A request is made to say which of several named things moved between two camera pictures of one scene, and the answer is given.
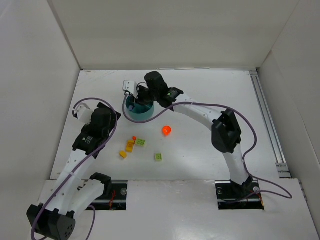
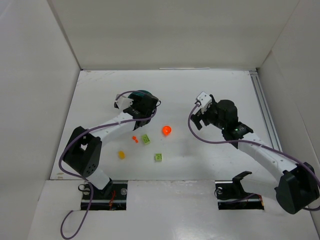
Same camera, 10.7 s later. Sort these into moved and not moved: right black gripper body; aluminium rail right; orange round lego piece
Moved: right black gripper body
Not moved: aluminium rail right; orange round lego piece
